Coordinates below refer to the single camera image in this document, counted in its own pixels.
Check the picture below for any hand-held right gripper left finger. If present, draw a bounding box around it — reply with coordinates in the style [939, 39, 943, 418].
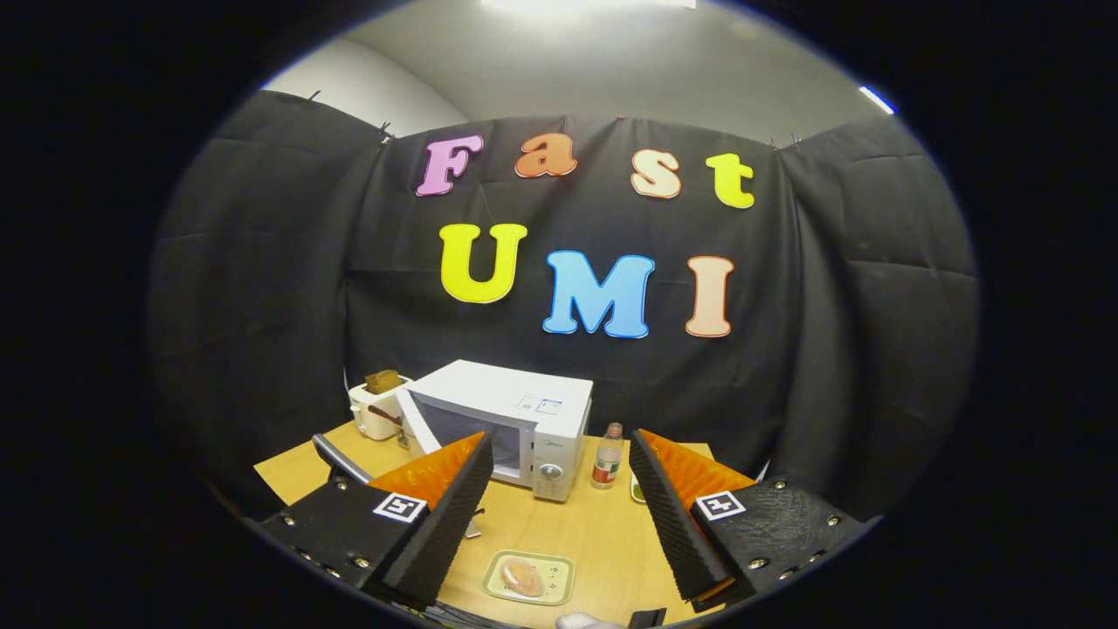
[258, 431, 496, 611]

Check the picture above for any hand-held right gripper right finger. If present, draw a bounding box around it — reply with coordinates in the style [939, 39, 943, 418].
[629, 428, 874, 612]

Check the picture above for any orange sugared donut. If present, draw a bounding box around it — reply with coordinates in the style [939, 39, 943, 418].
[501, 559, 544, 598]

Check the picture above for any white microwave oven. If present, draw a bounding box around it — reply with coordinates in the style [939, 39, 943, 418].
[396, 359, 595, 538]

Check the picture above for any white toaster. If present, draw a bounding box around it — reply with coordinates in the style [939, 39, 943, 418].
[348, 376, 411, 441]

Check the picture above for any clear bottle with red label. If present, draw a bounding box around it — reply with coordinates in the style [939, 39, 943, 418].
[591, 423, 625, 490]

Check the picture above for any pale green tray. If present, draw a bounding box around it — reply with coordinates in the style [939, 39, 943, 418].
[482, 550, 576, 606]

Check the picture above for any black backdrop cloth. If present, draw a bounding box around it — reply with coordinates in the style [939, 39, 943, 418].
[148, 87, 979, 525]

